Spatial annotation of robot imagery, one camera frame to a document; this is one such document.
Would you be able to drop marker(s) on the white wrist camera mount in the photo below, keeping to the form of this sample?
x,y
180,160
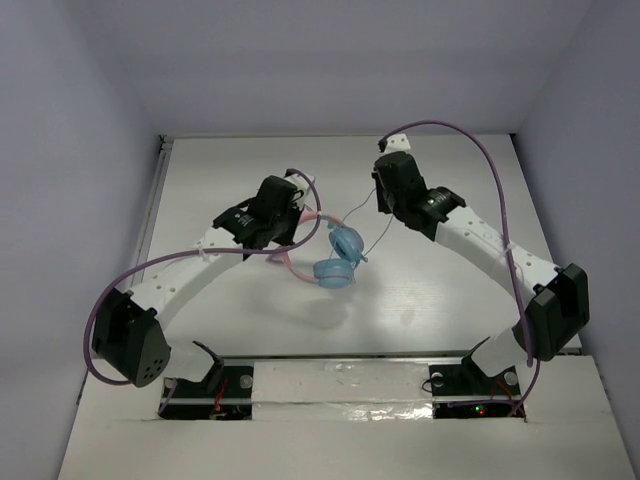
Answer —
x,y
394,143
301,181

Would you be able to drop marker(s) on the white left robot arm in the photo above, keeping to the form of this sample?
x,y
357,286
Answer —
x,y
124,340

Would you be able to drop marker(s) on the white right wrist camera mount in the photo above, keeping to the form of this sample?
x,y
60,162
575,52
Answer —
x,y
394,143

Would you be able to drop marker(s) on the pink blue cat-ear headphones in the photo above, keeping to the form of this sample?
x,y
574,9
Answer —
x,y
338,270

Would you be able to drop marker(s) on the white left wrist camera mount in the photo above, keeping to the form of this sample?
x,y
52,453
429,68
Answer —
x,y
301,181

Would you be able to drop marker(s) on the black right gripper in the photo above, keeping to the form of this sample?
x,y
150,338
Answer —
x,y
383,203

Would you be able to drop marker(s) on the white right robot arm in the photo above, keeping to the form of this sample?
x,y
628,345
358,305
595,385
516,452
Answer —
x,y
555,299

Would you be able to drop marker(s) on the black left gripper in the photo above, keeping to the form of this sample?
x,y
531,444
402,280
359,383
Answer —
x,y
282,230

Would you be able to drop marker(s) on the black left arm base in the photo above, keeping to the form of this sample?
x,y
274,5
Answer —
x,y
223,395

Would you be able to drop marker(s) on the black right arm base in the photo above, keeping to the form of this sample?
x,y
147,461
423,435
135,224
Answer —
x,y
462,391

